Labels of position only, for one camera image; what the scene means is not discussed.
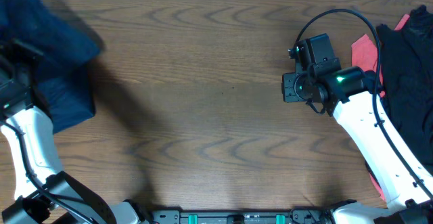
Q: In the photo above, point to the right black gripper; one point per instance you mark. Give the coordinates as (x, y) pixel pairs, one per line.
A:
(290, 94)

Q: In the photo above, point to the navy blue denim shorts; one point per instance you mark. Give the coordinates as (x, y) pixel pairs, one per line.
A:
(63, 47)

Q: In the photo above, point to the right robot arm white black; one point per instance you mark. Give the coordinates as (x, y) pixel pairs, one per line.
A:
(346, 96)

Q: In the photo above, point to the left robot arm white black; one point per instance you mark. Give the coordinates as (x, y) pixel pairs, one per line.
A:
(41, 182)

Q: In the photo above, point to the red garment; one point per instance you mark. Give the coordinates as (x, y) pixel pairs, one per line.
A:
(364, 55)

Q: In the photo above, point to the black garment pile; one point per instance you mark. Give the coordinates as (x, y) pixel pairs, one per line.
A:
(406, 67)

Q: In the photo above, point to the folded navy blue garment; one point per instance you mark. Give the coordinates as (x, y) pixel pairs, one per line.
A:
(69, 99)

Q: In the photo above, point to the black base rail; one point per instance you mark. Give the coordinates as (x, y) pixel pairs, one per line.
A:
(130, 212)

